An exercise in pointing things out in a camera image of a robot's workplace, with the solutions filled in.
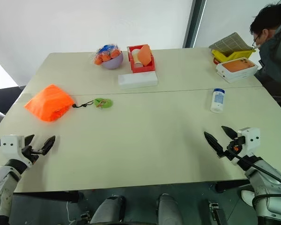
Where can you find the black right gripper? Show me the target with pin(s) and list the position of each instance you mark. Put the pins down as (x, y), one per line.
(235, 144)

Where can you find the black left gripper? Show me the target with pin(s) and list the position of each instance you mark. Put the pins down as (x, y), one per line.
(29, 152)

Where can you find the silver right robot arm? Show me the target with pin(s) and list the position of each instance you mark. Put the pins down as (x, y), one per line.
(267, 180)

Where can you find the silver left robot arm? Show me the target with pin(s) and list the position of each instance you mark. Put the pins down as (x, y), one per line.
(4, 182)

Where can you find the plastic bag of orange snacks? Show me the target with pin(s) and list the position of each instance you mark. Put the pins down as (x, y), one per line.
(106, 54)

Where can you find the white bottle with blue label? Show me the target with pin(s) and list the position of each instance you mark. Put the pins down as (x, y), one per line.
(217, 100)

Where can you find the dark cabinet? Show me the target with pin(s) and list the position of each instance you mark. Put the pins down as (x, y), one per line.
(4, 96)

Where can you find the white shoe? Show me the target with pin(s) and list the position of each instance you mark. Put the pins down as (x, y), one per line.
(248, 197)

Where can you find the white box with orange print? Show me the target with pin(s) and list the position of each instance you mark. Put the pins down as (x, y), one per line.
(236, 68)

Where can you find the small red brown object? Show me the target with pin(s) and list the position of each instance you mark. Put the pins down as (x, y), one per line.
(216, 61)

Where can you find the yellow plastic bin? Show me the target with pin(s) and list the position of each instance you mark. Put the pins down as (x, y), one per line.
(234, 55)

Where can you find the grey robot right leg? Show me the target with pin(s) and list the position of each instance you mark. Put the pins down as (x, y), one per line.
(169, 208)

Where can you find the grey robot leg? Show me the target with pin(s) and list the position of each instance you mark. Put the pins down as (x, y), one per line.
(107, 209)
(169, 208)

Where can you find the checkered grey cloth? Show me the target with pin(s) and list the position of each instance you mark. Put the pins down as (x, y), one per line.
(229, 43)

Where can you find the grey robot left leg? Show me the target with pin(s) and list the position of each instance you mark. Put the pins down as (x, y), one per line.
(107, 209)

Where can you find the red plastic box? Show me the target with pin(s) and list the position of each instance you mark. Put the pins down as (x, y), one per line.
(152, 65)

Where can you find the white rectangular box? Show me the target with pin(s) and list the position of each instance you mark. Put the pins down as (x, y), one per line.
(137, 80)

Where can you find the black eyeglasses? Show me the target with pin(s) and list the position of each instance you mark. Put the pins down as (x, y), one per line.
(255, 40)

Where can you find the person in grey jacket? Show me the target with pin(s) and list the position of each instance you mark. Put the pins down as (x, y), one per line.
(275, 44)

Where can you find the purple bowl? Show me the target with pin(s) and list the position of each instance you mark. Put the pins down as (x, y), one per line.
(112, 62)

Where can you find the orange sponge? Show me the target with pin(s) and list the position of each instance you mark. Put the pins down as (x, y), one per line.
(145, 55)

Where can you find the paper cup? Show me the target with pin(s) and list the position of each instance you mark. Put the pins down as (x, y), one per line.
(136, 58)

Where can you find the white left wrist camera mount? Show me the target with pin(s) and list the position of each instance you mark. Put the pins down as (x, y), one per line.
(11, 143)

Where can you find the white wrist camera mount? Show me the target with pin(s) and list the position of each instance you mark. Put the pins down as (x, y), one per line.
(250, 139)
(11, 143)

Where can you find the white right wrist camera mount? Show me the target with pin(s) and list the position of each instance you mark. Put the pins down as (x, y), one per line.
(250, 139)

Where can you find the dark window frame post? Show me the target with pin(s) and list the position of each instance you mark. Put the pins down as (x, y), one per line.
(194, 23)

